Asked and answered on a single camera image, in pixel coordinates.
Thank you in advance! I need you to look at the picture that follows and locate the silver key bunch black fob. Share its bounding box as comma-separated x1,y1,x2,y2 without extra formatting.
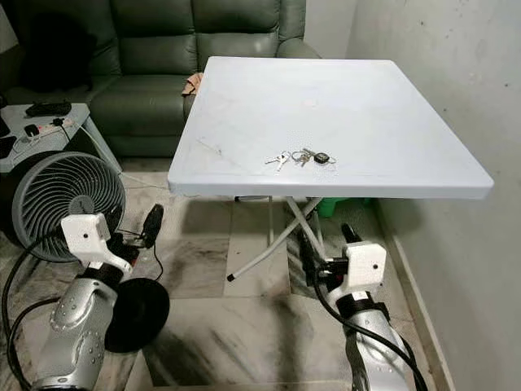
265,148,336,172

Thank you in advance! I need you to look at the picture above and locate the grey round fan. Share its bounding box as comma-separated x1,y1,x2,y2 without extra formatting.
1,152,126,263

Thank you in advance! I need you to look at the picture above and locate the black round fan base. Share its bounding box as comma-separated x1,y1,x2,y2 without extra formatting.
106,278,172,354

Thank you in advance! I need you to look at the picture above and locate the grey side table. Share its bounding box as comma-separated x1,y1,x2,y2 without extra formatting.
0,103,123,174

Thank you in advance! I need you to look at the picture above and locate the white power strip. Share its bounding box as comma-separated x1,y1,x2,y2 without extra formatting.
23,119,74,139

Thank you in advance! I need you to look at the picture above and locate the dark green leather sofa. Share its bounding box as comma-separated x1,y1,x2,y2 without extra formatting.
0,0,322,159

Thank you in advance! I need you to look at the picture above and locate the black controller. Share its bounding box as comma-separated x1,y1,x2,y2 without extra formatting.
25,100,71,118

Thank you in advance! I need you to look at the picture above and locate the black phone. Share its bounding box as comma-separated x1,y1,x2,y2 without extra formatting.
0,134,18,159

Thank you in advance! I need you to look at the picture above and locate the white folding table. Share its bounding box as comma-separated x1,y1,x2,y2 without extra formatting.
168,55,495,283

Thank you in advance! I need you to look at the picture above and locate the brown crumpled cloth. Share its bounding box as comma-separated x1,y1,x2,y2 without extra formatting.
182,72,205,97

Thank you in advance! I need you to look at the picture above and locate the black bag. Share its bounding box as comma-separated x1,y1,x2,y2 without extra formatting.
20,12,94,93

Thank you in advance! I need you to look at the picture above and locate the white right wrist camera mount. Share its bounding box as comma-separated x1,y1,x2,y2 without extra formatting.
344,241,388,297

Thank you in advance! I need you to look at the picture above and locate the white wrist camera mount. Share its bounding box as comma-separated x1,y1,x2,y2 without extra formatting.
63,213,131,275
344,241,388,297

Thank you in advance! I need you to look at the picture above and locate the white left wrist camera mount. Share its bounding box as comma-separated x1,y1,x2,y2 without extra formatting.
63,213,131,275

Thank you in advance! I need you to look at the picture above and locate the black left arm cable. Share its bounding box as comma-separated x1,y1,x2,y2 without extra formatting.
3,235,81,391

